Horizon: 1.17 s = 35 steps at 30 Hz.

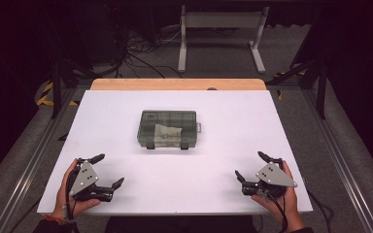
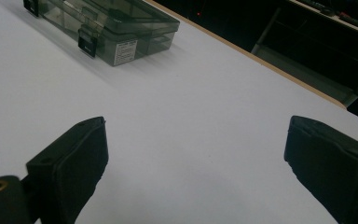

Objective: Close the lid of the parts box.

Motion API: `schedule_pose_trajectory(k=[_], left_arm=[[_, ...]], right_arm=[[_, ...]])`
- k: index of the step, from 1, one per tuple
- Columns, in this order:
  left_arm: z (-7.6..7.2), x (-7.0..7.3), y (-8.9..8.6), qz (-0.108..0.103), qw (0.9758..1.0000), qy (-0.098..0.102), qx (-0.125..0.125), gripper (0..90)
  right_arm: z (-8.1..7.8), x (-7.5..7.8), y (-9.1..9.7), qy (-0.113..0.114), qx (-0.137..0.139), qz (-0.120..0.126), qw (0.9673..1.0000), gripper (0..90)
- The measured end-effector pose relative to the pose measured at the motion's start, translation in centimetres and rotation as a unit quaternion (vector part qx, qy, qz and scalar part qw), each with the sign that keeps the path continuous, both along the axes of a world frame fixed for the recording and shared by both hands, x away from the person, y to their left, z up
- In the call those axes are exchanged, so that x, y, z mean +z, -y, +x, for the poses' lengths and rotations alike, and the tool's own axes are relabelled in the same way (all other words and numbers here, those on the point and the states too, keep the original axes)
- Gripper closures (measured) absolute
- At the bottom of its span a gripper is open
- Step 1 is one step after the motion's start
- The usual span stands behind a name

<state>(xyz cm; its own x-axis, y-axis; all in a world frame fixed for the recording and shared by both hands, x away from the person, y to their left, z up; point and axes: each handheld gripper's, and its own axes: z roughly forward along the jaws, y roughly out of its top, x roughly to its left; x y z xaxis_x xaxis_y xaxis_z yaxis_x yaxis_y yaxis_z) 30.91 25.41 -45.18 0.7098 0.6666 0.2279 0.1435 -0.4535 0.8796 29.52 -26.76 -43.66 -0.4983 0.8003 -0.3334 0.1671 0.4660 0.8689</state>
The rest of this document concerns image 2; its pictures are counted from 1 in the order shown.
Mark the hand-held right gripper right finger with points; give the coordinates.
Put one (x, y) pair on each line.
(332, 174)

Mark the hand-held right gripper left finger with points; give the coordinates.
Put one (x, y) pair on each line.
(71, 168)

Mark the wooden table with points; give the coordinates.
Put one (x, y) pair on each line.
(245, 53)

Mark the black computer mouse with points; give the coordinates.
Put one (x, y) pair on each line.
(328, 11)

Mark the translucent grey compartment box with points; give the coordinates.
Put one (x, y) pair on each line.
(127, 21)

